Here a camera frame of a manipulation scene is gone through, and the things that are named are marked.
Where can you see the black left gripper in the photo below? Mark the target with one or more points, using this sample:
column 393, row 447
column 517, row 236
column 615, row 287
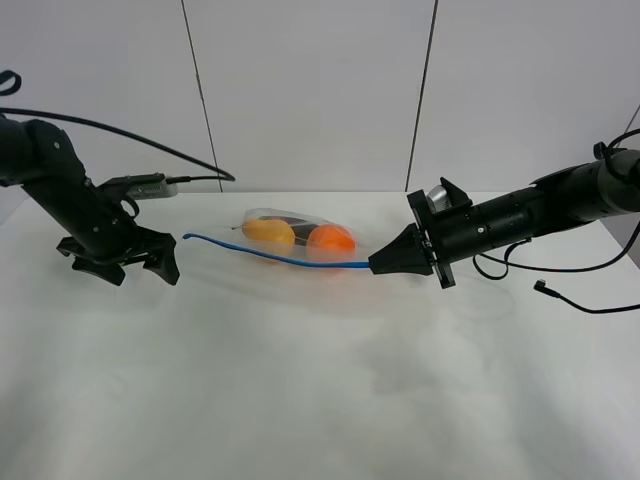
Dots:
column 102, row 235

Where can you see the dark purple eggplant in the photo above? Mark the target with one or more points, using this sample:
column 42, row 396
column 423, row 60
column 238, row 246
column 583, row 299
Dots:
column 302, row 228

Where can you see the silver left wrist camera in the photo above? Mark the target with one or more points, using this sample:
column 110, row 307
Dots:
column 150, row 186

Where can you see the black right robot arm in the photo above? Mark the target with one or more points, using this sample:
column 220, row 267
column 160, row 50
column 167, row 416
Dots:
column 561, row 201

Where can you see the orange fruit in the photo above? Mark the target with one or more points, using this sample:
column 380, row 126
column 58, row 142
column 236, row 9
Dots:
column 330, row 243

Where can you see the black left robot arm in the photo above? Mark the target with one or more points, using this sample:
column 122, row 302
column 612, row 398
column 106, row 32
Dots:
column 39, row 157

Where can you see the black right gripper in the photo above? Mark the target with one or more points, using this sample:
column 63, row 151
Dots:
column 435, row 243

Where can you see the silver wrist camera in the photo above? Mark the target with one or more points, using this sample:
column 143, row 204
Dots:
column 150, row 186
column 438, row 199

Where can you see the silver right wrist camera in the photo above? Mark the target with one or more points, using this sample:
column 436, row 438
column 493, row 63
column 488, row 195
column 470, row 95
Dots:
column 438, row 199

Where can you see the yellow pear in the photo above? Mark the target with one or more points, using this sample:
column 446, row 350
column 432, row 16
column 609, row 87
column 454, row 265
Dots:
column 273, row 231

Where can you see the clear zip bag blue zipper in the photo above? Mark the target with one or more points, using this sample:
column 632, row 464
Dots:
column 215, row 249

